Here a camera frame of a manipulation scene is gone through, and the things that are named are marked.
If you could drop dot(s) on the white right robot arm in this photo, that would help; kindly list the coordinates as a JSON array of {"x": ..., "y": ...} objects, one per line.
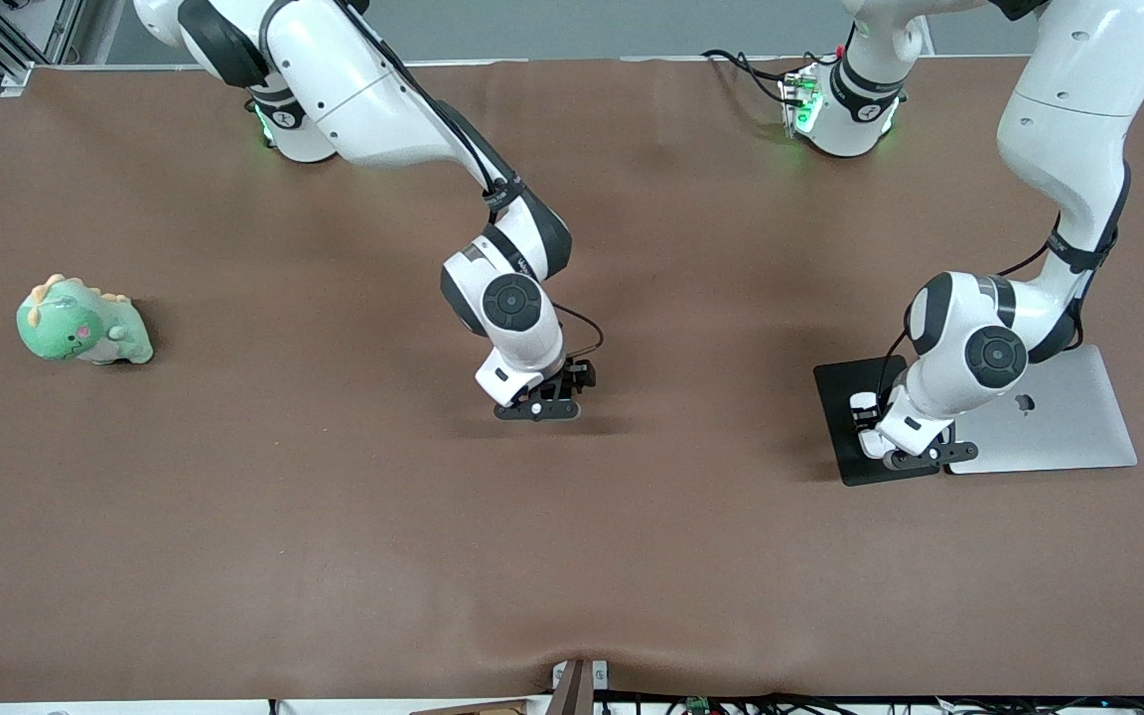
[{"x": 363, "y": 99}]

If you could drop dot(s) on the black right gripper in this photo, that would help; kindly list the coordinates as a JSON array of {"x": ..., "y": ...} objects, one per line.
[{"x": 573, "y": 378}]

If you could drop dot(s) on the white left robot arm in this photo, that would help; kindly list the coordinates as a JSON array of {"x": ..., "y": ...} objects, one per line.
[{"x": 1069, "y": 99}]

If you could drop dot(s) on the brown table cover mat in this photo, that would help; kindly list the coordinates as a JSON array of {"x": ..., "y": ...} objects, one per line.
[{"x": 572, "y": 546}]

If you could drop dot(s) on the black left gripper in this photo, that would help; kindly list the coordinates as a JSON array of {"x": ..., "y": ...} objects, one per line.
[{"x": 871, "y": 418}]

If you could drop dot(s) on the small metal bracket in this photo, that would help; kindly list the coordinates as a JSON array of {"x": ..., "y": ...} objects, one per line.
[
  {"x": 600, "y": 675},
  {"x": 559, "y": 676}
]

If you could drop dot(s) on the silver closed laptop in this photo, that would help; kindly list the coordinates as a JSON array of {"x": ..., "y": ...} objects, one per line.
[{"x": 1078, "y": 427}]

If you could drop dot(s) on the green dinosaur plush toy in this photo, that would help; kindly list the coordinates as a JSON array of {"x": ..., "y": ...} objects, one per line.
[{"x": 75, "y": 328}]

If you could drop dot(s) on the black mouse pad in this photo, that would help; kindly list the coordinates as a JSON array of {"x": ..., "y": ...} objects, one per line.
[{"x": 835, "y": 417}]

